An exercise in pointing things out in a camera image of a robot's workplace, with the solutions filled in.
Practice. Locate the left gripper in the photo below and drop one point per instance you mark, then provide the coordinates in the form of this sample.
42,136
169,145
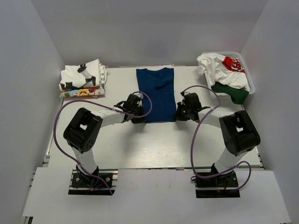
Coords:
139,112

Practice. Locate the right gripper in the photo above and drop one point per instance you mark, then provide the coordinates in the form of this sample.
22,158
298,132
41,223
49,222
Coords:
181,112

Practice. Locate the blue t-shirt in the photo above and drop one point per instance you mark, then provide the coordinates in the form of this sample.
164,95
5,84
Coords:
158,85

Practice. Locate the white and green t-shirt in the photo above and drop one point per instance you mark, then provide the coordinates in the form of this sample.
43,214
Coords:
237,96

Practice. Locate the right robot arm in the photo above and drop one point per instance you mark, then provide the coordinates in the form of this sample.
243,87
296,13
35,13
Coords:
238,131

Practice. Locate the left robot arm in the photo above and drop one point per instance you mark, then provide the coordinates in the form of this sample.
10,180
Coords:
83,130

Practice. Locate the folded colourful cartoon t-shirt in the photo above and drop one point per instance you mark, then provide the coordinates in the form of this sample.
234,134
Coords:
94,92

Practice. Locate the white plastic basket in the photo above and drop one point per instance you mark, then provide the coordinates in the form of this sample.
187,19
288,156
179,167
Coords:
226,68

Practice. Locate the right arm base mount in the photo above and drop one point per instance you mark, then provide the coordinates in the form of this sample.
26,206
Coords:
225,186

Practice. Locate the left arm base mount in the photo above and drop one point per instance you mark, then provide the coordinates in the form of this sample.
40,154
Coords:
79,186

